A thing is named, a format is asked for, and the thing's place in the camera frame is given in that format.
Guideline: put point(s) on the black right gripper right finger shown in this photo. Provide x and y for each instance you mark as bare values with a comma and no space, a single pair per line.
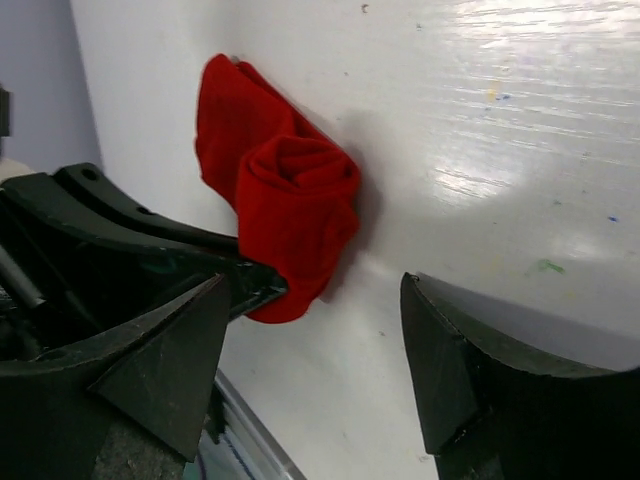
493,407

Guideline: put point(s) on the aluminium frame rail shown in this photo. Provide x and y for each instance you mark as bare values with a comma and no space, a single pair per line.
235,444

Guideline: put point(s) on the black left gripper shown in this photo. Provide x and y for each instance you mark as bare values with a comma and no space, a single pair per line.
79,256

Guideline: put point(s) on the red sock with white pattern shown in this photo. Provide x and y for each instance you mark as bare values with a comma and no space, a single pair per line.
292,188

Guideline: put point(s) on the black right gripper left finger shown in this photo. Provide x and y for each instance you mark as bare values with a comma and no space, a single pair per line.
128,403

